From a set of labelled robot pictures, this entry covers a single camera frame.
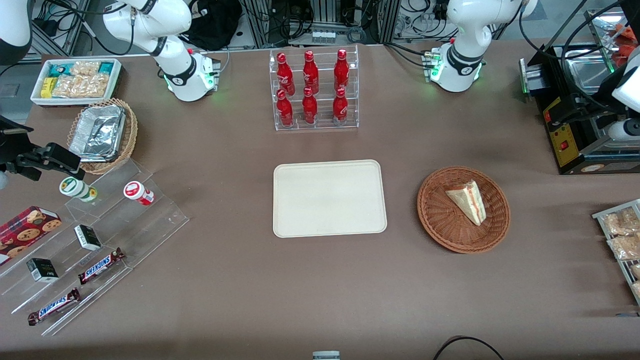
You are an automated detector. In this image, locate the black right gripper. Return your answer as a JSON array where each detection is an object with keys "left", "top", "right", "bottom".
[{"left": 0, "top": 116, "right": 85, "bottom": 182}]

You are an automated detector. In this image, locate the triangular sandwich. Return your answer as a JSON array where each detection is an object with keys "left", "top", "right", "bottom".
[{"left": 445, "top": 180, "right": 487, "bottom": 227}]

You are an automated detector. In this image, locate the aluminium foil tray stack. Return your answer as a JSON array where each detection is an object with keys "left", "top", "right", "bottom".
[{"left": 69, "top": 104, "right": 126, "bottom": 163}]

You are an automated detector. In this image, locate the oval tan wicker basket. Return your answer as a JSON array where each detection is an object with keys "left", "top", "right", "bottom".
[{"left": 66, "top": 98, "right": 139, "bottom": 175}]

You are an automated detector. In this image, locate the beige rectangular tray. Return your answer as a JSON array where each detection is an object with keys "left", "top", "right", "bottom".
[{"left": 272, "top": 159, "right": 388, "bottom": 239}]

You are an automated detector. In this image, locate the round brown wicker basket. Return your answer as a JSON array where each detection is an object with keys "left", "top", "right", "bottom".
[{"left": 417, "top": 166, "right": 511, "bottom": 254}]

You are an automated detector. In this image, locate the green lid white cup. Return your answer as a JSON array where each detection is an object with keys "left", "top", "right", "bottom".
[{"left": 59, "top": 176, "right": 98, "bottom": 203}]

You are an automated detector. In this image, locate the white rectangular snack bin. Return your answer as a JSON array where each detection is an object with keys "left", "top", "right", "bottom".
[{"left": 30, "top": 58, "right": 123, "bottom": 108}]

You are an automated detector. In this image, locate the red chocolate cookie box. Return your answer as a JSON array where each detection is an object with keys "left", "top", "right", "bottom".
[{"left": 0, "top": 206, "right": 63, "bottom": 267}]

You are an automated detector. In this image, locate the clear cracker snack bag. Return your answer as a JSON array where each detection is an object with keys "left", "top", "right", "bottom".
[
  {"left": 70, "top": 61, "right": 101, "bottom": 77},
  {"left": 52, "top": 74, "right": 109, "bottom": 99}
]

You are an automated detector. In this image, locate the small black box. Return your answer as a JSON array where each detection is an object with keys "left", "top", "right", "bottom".
[
  {"left": 74, "top": 224, "right": 102, "bottom": 252},
  {"left": 26, "top": 258, "right": 59, "bottom": 283}
]

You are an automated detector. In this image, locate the red lid white cup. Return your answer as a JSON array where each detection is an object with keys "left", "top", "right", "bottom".
[{"left": 123, "top": 181, "right": 156, "bottom": 206}]

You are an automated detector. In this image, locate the brown Snickers bar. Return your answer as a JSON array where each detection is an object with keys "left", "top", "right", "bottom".
[
  {"left": 78, "top": 247, "right": 126, "bottom": 285},
  {"left": 27, "top": 288, "right": 81, "bottom": 326}
]

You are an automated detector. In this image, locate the clear acrylic stepped display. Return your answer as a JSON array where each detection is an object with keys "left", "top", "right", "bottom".
[{"left": 0, "top": 159, "right": 191, "bottom": 337}]

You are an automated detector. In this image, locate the black bag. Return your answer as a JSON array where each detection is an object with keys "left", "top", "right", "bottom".
[{"left": 182, "top": 0, "right": 243, "bottom": 52}]

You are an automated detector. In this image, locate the red cola bottle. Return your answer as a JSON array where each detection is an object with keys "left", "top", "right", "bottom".
[
  {"left": 332, "top": 87, "right": 349, "bottom": 126},
  {"left": 276, "top": 89, "right": 294, "bottom": 127},
  {"left": 302, "top": 87, "right": 318, "bottom": 125},
  {"left": 276, "top": 52, "right": 296, "bottom": 97},
  {"left": 334, "top": 48, "right": 350, "bottom": 92},
  {"left": 303, "top": 50, "right": 320, "bottom": 96}
]

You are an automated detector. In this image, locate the clear acrylic bottle rack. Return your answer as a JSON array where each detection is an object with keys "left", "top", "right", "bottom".
[{"left": 269, "top": 45, "right": 360, "bottom": 132}]

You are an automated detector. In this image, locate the black hot food display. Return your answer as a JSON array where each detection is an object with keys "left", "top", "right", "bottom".
[{"left": 519, "top": 7, "right": 640, "bottom": 176}]

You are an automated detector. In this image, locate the black floor cable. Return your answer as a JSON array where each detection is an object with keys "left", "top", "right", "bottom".
[{"left": 432, "top": 335, "right": 505, "bottom": 360}]

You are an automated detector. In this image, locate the grey wire rack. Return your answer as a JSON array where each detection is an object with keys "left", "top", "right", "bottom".
[{"left": 592, "top": 199, "right": 640, "bottom": 306}]

